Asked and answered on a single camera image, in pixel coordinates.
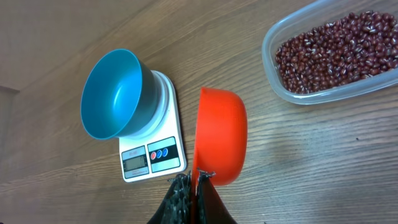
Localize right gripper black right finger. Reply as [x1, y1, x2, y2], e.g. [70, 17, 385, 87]
[195, 169, 237, 224]

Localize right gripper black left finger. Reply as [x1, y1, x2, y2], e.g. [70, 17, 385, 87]
[147, 172, 192, 224]

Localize orange scoop with blue handle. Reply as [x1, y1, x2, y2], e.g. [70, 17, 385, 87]
[191, 87, 248, 223]

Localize white digital kitchen scale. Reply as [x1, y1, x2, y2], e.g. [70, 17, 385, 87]
[119, 70, 187, 182]

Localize teal plastic bowl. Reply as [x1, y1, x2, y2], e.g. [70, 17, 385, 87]
[80, 49, 159, 139]

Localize clear plastic food container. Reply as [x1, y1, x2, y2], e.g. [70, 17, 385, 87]
[262, 0, 397, 105]

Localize red adzuki beans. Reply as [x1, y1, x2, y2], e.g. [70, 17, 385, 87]
[275, 11, 397, 95]

